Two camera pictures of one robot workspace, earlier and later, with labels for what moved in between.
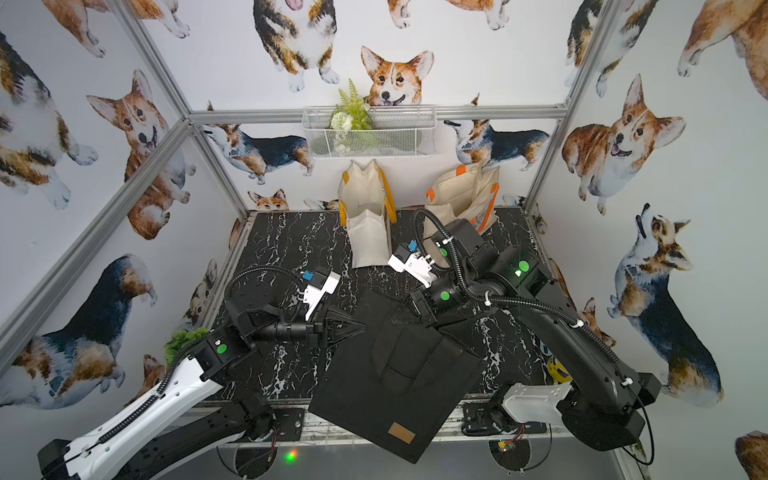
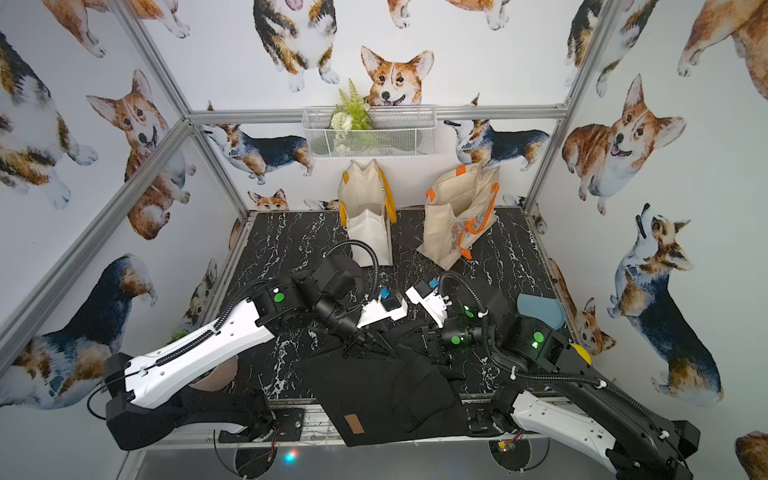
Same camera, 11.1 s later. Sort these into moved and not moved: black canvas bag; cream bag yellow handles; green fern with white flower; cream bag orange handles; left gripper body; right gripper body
Moved: left gripper body; black canvas bag; right gripper body
Not moved: cream bag orange handles; cream bag yellow handles; green fern with white flower
